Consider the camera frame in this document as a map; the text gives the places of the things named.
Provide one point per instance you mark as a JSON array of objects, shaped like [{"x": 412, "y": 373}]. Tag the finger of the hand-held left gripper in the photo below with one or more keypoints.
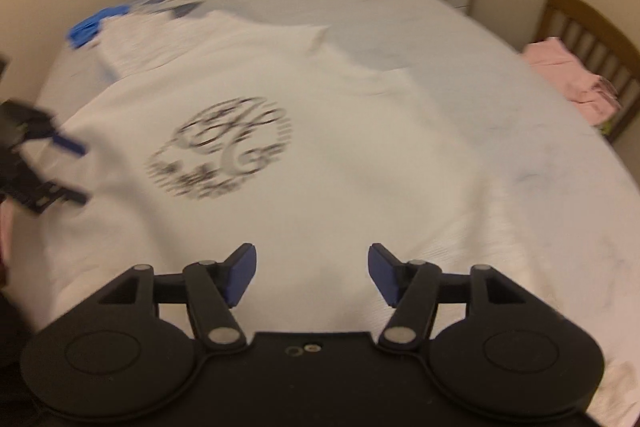
[
  {"x": 67, "y": 144},
  {"x": 50, "y": 196}
]

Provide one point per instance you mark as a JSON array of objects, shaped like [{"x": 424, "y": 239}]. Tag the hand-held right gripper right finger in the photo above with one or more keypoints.
[{"x": 382, "y": 274}]

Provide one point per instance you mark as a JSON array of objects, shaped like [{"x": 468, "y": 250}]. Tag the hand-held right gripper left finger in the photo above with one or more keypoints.
[{"x": 240, "y": 274}]

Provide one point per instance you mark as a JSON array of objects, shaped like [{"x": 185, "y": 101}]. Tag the white printed sweatshirt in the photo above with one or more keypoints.
[{"x": 325, "y": 147}]

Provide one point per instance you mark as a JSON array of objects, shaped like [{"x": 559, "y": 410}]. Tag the stack of pink clothes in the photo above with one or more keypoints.
[{"x": 565, "y": 72}]

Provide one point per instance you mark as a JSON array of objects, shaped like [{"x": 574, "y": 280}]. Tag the blue tape piece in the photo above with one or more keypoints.
[{"x": 92, "y": 29}]

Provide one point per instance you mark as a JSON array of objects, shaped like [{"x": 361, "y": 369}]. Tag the wooden slatted chair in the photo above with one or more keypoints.
[{"x": 575, "y": 14}]

